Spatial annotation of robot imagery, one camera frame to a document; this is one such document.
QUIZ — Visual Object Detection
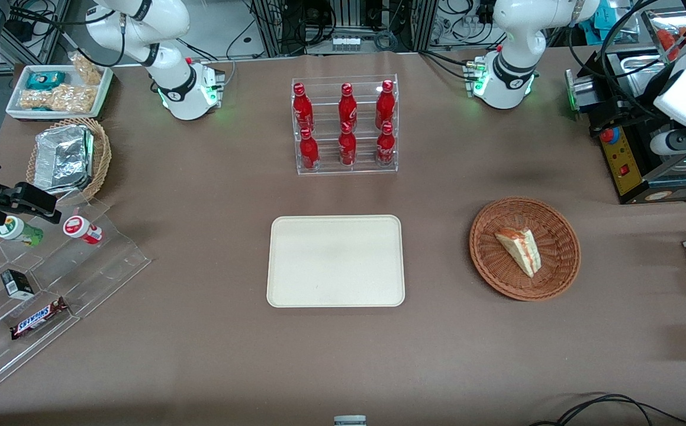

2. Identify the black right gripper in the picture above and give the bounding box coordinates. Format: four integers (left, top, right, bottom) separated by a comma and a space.
0, 182, 63, 225

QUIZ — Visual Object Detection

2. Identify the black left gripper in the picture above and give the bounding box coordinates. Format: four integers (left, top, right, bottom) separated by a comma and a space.
590, 95, 675, 136

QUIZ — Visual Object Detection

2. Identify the triangular sandwich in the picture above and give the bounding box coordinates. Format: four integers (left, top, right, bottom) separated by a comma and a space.
494, 228, 542, 279

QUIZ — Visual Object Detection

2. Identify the light wicker basket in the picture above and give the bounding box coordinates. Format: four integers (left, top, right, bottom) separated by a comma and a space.
26, 117, 112, 205

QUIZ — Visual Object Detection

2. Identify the white rectangular snack tray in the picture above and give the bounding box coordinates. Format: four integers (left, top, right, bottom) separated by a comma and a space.
5, 64, 114, 121

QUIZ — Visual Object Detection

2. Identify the round brown wicker basket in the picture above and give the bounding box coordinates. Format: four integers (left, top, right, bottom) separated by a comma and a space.
469, 196, 581, 302

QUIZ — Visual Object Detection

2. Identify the cream plastic tray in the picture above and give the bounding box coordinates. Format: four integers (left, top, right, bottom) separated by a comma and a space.
266, 215, 406, 308

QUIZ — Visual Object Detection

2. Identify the green yogurt drink bottle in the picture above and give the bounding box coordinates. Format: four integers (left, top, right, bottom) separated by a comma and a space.
0, 216, 44, 247

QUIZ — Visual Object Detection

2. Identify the red yogurt drink bottle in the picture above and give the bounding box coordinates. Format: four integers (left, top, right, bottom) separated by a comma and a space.
63, 215, 104, 245

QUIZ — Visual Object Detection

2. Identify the black food warmer case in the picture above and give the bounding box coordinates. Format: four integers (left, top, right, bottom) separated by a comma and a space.
579, 9, 686, 205

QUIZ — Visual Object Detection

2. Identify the small black carton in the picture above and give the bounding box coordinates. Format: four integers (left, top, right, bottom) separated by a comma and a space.
1, 269, 36, 300

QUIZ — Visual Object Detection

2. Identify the red food in warmer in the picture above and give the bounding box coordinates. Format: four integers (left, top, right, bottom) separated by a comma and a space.
656, 27, 686, 60

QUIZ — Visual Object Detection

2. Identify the clear acrylic stepped stand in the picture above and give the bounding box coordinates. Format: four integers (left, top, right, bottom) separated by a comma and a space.
0, 198, 152, 400

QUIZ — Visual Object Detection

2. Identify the large clear peanut bag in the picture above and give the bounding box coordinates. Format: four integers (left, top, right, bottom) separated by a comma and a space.
18, 84, 96, 114

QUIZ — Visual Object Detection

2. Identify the Snickers chocolate bar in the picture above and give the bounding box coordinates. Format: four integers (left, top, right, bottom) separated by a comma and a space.
10, 297, 69, 340

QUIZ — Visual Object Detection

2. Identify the teal snack packet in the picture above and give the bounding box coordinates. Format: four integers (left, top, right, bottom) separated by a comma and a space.
26, 71, 66, 91

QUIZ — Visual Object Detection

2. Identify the small clear peanut bag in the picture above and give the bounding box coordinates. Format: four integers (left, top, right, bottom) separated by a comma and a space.
70, 52, 104, 85

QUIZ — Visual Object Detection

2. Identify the red cola bottle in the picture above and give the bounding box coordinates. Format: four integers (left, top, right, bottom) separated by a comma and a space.
292, 83, 315, 132
376, 121, 397, 167
299, 128, 320, 171
338, 83, 359, 127
338, 122, 358, 167
375, 80, 396, 127

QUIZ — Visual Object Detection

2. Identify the clear acrylic bottle rack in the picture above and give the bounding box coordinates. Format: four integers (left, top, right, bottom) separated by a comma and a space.
291, 74, 400, 176

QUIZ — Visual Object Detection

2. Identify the silver cylinder with green ring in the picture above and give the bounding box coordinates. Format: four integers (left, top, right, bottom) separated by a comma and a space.
565, 69, 601, 113

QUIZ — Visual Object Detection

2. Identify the black floor cable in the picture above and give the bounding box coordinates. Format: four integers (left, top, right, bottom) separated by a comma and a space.
529, 393, 686, 426

